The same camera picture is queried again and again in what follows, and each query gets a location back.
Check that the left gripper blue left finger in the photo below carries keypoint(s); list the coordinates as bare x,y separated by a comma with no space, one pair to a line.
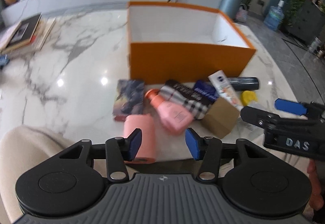
132,144

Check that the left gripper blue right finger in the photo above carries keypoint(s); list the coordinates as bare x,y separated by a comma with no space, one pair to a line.
195,144

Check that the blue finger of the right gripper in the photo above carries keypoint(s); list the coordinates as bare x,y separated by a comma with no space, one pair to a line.
257,117
290,107

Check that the pink pump lotion bottle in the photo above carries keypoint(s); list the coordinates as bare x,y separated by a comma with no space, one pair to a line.
174,117

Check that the yellow tape measure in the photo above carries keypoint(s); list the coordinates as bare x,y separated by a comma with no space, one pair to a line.
248,97

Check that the brown cardboard cube box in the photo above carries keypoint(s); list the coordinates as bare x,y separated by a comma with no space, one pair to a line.
221,118

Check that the plaid patterned black pouch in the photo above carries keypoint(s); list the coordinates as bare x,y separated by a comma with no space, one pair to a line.
197,104

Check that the black shower gel tube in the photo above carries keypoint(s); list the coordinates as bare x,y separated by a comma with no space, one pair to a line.
244,83

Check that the dark illustrated card box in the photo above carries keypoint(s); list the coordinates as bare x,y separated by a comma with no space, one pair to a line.
129,99

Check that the white Nivea cream tube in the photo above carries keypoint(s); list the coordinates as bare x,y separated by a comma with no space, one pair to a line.
224,89

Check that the blue Super Deer tin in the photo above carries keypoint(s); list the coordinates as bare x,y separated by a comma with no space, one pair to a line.
206,89

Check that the clear plastic box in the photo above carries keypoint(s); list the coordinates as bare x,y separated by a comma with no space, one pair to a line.
256,105

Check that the person right hand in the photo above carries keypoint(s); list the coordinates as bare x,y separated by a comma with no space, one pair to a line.
316,201

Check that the grey drawer cabinet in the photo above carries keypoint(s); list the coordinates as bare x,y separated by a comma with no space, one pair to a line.
307,24

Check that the blue water jug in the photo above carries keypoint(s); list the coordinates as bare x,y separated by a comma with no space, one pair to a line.
275,16

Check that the woven small basket bag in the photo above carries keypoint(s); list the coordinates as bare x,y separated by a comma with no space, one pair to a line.
242,14

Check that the orange cardboard storage box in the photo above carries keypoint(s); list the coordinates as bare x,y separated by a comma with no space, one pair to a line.
184,42

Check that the grey metal trash bin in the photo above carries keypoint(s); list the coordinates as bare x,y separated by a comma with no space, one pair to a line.
230,7

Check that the stack of books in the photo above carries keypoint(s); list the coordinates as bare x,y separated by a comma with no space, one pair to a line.
27,35

